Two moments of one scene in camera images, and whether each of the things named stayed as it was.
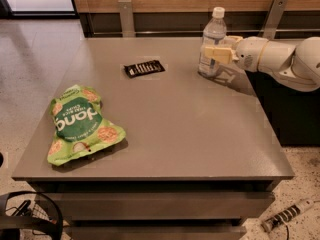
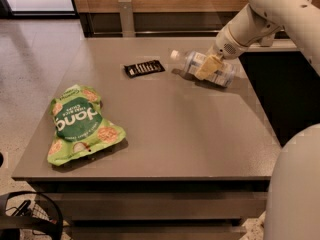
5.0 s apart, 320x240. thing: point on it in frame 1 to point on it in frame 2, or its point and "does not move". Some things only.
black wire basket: x=29 y=215 does not move
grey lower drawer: x=197 y=232 does not move
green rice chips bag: x=80 y=128 does not move
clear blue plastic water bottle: x=214 y=33 to x=193 y=62
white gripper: x=247 y=55 to x=225 y=50
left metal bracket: x=127 y=18 does not move
